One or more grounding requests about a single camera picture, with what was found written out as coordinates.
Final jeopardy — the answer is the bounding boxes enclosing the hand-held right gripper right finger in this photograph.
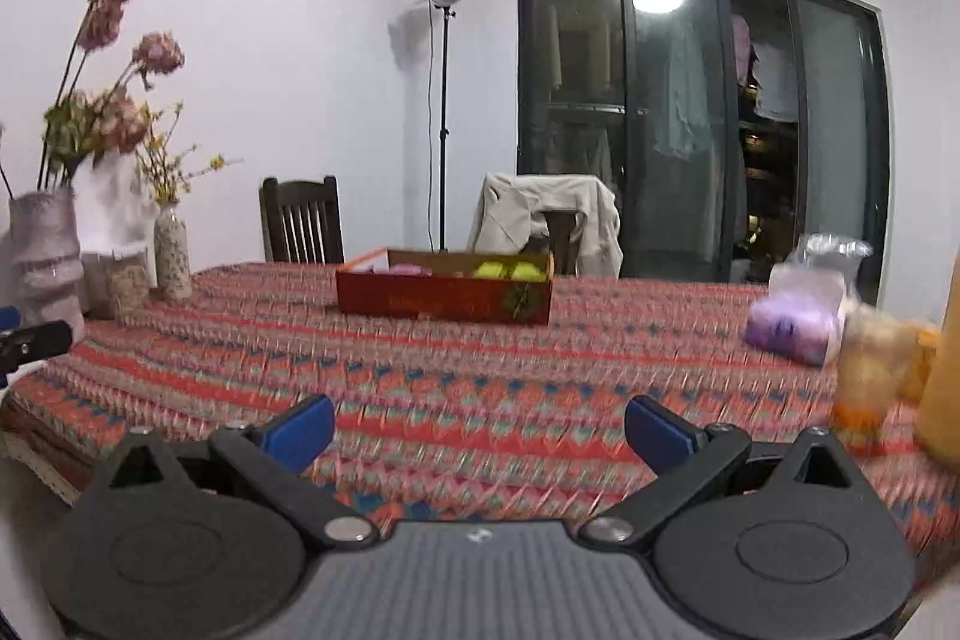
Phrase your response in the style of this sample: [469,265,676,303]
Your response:
[579,396,877,551]

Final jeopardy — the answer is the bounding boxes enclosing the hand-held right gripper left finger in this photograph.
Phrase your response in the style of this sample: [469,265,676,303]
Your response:
[82,394,383,552]

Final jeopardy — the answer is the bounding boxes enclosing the red cardboard box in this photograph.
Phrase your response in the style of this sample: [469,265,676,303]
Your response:
[335,248,556,326]

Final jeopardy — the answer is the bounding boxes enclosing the large pink vase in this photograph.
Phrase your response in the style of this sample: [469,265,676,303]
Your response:
[0,186,87,333]

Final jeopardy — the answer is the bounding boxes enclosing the glass storage jar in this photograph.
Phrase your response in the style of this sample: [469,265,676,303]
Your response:
[109,250,155,319]

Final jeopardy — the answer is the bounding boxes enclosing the small speckled vase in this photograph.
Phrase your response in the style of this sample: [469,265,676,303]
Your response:
[154,206,194,301]

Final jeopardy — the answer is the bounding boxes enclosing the purple tissue pack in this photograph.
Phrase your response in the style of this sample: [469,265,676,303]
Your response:
[746,284,848,363]

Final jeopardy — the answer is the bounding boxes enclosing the dark wooden chair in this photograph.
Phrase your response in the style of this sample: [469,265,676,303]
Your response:
[259,175,346,264]

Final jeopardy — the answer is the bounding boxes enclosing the yellow flower branches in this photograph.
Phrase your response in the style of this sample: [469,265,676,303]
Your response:
[135,101,245,208]

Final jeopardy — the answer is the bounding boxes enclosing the glass of tea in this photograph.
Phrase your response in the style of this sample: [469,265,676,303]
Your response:
[832,302,920,453]

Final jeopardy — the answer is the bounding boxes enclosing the wooden chair with jacket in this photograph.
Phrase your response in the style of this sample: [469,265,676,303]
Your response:
[536,209,590,274]

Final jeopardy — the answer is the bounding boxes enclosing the dried pink flowers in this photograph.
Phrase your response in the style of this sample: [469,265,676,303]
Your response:
[0,0,185,199]

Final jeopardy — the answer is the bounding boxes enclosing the clear plastic bag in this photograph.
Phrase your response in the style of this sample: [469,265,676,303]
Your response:
[795,233,875,304]

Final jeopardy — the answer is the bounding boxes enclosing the beige jacket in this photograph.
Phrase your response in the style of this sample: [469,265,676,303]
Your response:
[469,171,623,280]

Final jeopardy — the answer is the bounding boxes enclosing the yellow container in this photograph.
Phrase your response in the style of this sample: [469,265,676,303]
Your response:
[915,250,960,461]

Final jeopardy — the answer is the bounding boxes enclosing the black sliding glass door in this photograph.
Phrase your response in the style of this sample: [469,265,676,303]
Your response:
[516,0,893,304]

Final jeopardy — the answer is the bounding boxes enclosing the hanging light clothes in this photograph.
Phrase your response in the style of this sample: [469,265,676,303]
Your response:
[652,21,725,161]

